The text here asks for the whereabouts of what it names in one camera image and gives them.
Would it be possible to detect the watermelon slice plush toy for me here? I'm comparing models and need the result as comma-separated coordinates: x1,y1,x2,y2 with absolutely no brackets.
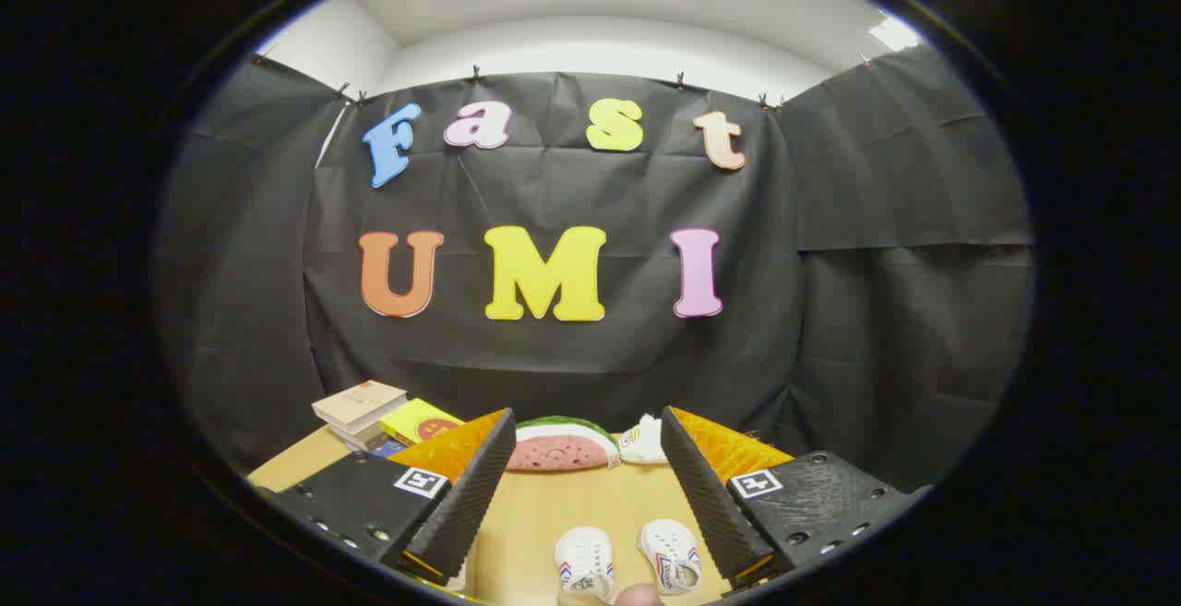
506,416,621,473

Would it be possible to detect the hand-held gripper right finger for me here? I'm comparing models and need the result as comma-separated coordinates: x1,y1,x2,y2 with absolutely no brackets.
660,406,933,593

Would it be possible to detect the beige book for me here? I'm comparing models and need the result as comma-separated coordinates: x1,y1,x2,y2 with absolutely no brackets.
311,380,409,436

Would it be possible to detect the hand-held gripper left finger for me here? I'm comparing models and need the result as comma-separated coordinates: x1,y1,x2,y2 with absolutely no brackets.
268,408,518,588

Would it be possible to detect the yellow book with red circle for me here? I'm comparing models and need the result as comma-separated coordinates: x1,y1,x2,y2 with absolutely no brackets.
378,398,465,447

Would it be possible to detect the ceiling light panel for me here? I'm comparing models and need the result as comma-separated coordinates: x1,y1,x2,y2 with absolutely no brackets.
867,16,924,52

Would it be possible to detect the white plush toy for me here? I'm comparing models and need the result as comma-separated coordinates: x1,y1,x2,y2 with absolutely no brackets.
616,414,670,466

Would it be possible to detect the white striped canvas shoe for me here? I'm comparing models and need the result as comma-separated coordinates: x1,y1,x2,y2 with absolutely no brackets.
554,527,615,601
637,519,703,596

